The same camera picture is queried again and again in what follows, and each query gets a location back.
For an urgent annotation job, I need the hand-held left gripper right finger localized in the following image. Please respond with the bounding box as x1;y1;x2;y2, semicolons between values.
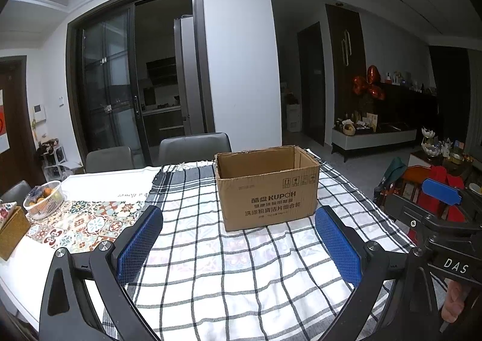
315;206;443;341

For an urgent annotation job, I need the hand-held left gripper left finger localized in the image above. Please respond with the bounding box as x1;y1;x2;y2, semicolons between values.
39;205;164;341

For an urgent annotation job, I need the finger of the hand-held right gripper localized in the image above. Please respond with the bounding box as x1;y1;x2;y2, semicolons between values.
374;186;415;225
422;178;465;206

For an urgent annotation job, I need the brown cardboard box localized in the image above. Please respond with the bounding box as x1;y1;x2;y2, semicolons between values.
214;145;321;232

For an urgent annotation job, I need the person's right hand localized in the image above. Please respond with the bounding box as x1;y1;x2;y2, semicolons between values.
440;281;469;324

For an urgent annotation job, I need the red cloth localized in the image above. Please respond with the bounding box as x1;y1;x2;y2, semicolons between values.
412;165;468;247

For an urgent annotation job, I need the wooden chair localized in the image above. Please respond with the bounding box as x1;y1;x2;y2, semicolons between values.
401;168;424;202

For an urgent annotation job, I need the coffee table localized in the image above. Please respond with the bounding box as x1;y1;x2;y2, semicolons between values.
408;149;471;176

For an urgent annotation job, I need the patterned table runner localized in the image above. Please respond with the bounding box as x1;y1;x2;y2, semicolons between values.
26;166;162;255

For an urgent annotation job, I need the white lotus ornament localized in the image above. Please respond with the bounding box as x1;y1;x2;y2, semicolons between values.
421;126;441;157

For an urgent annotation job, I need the white low tv cabinet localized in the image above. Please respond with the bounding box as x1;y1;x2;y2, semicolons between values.
331;123;418;163

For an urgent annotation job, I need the dark sideboard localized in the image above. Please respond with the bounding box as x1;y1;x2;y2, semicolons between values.
378;81;439;131

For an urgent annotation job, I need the checked grey white tablecloth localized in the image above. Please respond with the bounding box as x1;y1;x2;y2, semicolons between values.
102;149;449;341

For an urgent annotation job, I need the grey chair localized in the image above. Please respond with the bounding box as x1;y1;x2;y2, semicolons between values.
85;146;135;174
158;132;232;166
0;180;33;206

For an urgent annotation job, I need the white fruit basket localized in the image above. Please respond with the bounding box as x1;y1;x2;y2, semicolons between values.
23;180;64;221

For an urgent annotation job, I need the white storage rack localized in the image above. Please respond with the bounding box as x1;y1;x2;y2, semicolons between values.
36;137;81;180

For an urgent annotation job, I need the wicker tissue box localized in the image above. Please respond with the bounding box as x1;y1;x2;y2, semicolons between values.
0;202;31;262

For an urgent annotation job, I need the red balloon cluster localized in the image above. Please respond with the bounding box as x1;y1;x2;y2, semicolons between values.
352;65;387;101

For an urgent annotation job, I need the white storage box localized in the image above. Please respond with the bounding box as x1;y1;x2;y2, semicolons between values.
286;104;302;133

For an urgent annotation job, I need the sliding glass door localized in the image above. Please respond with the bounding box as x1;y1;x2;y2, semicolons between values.
77;6;146;168

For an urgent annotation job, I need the dark interior door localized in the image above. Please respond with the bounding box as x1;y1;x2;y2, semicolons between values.
297;22;326;146

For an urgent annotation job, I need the black range hood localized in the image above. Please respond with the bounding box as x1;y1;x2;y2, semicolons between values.
146;58;177;86

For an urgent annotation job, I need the brown entrance door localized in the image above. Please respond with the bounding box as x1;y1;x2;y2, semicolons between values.
0;55;46;191

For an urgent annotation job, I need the tall dark cabinet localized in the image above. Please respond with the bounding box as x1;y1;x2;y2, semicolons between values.
326;4;368;127

